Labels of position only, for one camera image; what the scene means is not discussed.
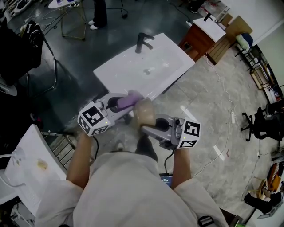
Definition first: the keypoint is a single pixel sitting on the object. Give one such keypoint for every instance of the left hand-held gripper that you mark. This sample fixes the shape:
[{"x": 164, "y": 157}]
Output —
[{"x": 93, "y": 120}]

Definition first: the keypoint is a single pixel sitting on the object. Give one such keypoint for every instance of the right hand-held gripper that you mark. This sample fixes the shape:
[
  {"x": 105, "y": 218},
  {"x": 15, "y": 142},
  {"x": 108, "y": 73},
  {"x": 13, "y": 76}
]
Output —
[{"x": 190, "y": 133}]

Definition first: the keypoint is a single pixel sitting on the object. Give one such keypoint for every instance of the beige bowl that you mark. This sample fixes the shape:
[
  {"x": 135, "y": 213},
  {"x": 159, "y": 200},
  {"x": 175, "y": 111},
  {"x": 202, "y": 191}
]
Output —
[{"x": 144, "y": 113}]

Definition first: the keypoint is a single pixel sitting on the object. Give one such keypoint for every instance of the person's right forearm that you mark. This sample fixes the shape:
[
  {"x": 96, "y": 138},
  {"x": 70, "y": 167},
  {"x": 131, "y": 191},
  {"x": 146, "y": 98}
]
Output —
[{"x": 182, "y": 168}]

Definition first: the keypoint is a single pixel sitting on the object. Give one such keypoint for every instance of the person's left forearm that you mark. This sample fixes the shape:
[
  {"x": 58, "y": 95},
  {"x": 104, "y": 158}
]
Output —
[{"x": 82, "y": 164}]

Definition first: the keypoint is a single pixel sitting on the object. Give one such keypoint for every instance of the person's black trouser leg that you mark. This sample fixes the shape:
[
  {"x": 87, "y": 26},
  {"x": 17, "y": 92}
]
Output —
[{"x": 146, "y": 148}]

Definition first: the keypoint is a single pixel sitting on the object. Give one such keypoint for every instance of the person's white shoe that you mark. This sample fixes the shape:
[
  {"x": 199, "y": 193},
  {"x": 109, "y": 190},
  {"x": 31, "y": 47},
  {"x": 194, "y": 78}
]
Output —
[{"x": 119, "y": 145}]

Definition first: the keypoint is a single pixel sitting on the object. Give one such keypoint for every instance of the large white sink basin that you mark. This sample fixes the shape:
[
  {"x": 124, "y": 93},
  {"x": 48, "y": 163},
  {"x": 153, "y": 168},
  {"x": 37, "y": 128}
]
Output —
[{"x": 133, "y": 68}]

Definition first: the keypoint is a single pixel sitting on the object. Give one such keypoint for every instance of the dark tablet with blue screen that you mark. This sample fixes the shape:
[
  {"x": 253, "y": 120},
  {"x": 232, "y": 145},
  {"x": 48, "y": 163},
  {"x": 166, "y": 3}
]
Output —
[{"x": 166, "y": 180}]

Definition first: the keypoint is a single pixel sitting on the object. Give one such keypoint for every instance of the tall black faucet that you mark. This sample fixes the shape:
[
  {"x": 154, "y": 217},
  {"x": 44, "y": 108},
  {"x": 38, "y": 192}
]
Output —
[{"x": 139, "y": 43}]

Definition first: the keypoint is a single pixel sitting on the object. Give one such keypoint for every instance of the white power strip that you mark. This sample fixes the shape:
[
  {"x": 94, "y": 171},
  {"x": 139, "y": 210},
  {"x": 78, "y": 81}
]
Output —
[{"x": 233, "y": 117}]

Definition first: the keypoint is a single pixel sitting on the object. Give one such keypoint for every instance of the metal slatted sink stand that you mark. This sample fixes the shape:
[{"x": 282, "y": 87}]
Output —
[{"x": 62, "y": 150}]

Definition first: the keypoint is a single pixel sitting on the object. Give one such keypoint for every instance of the person's beige shirt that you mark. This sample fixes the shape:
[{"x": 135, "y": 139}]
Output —
[{"x": 133, "y": 199}]

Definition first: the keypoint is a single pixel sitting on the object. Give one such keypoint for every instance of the white sink with white faucet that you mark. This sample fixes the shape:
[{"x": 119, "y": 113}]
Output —
[{"x": 33, "y": 137}]

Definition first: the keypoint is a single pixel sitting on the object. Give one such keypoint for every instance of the brown wooden cabinet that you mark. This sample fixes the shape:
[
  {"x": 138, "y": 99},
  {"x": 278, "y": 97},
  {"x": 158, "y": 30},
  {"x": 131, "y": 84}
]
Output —
[{"x": 197, "y": 40}]

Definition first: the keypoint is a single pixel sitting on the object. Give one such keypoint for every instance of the wooden slatted pallet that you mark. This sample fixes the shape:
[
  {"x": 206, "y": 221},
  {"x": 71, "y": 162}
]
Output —
[{"x": 219, "y": 52}]

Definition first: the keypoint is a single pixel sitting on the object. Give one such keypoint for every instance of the yellowish residue lump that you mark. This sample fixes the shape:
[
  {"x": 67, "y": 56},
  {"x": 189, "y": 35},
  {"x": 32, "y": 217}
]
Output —
[{"x": 42, "y": 164}]

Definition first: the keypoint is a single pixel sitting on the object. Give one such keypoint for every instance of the black office chair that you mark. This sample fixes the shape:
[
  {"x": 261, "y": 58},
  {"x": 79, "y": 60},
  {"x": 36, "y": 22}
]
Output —
[{"x": 264, "y": 126}]

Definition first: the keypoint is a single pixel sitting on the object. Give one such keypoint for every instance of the small white sink top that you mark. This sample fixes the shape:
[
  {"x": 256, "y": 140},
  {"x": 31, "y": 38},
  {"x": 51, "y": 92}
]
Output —
[{"x": 210, "y": 28}]

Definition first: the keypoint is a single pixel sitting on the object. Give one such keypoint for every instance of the white arched faucet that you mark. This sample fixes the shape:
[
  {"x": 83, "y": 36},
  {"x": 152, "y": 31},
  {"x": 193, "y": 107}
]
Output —
[{"x": 18, "y": 153}]

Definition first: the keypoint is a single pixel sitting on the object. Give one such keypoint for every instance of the black white striped garment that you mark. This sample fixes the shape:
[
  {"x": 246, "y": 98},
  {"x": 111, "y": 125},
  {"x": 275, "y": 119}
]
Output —
[{"x": 32, "y": 33}]

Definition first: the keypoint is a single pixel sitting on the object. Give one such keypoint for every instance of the light green cushion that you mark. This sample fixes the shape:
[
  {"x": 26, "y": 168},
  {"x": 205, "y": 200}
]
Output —
[{"x": 241, "y": 41}]

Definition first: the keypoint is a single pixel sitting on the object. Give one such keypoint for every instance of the black fabric bag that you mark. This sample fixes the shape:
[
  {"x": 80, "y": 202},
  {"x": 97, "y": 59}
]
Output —
[{"x": 13, "y": 53}]

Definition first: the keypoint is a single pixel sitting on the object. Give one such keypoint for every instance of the small black faucet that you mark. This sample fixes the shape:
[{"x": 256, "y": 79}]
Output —
[{"x": 207, "y": 17}]

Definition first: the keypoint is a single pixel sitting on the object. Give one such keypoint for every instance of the white oval side table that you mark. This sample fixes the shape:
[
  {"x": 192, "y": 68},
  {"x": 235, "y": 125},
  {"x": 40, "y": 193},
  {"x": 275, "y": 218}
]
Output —
[{"x": 53, "y": 5}]

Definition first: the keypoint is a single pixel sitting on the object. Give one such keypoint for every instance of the blue chair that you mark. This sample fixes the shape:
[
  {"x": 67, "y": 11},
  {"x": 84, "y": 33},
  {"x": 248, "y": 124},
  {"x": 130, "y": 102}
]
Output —
[{"x": 249, "y": 38}]

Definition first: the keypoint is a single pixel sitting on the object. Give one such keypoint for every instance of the brown cardboard sheet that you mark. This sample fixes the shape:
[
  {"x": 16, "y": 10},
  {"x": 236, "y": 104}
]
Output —
[{"x": 240, "y": 25}]

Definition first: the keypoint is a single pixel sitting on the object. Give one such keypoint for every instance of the metal frame chair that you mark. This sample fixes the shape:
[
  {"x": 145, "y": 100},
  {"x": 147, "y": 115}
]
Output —
[{"x": 42, "y": 82}]

